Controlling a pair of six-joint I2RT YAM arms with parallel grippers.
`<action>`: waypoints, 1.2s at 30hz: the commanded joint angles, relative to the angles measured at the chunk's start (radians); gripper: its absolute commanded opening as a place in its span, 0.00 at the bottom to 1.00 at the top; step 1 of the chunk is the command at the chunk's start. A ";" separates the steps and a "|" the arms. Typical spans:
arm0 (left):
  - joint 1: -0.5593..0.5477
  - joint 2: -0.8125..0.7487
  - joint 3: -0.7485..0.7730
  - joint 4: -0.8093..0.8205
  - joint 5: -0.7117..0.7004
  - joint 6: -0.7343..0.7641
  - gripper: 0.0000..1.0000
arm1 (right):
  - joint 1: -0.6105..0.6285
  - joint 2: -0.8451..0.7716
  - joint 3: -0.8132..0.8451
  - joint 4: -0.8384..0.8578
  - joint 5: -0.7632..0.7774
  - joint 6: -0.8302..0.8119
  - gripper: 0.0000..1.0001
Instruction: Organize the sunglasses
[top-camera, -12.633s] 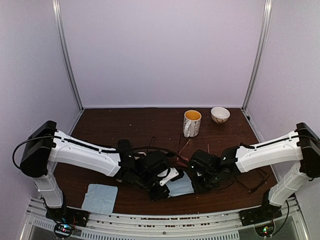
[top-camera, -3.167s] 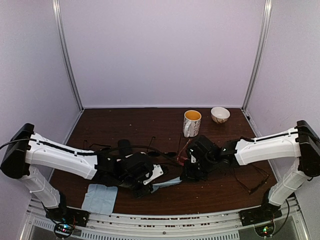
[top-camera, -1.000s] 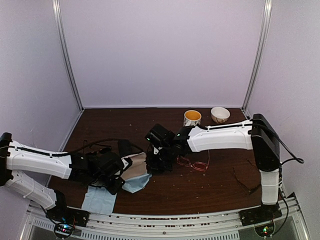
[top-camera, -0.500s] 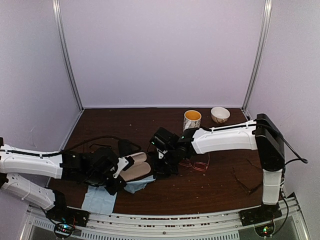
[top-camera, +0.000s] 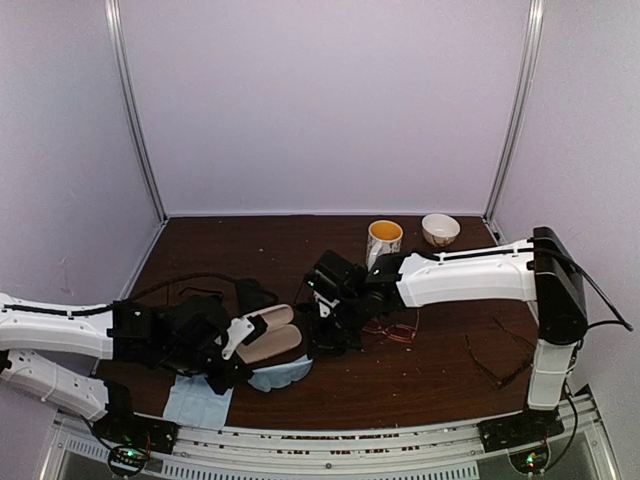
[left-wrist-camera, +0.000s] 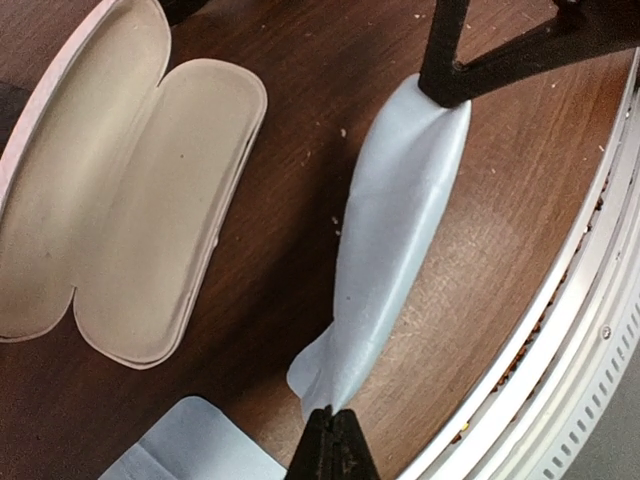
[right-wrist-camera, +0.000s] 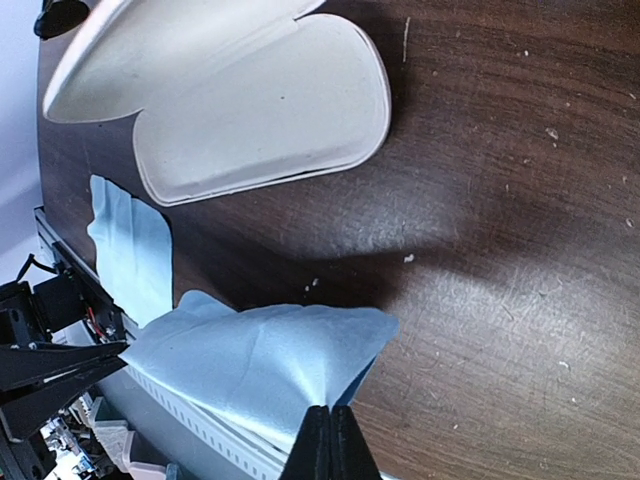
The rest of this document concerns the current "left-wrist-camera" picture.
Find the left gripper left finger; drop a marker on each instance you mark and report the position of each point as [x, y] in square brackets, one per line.
[312, 459]

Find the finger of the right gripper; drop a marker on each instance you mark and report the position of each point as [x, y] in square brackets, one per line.
[580, 30]
[439, 73]

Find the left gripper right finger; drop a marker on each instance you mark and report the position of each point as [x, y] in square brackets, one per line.
[351, 456]

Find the blue cleaning cloth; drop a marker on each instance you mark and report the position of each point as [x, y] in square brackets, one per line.
[401, 184]
[195, 440]

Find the pink glasses case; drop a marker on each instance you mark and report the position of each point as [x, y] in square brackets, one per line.
[115, 184]

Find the black glasses case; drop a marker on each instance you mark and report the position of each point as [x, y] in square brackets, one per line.
[12, 102]

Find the front aluminium rail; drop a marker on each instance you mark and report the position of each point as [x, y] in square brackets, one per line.
[530, 414]

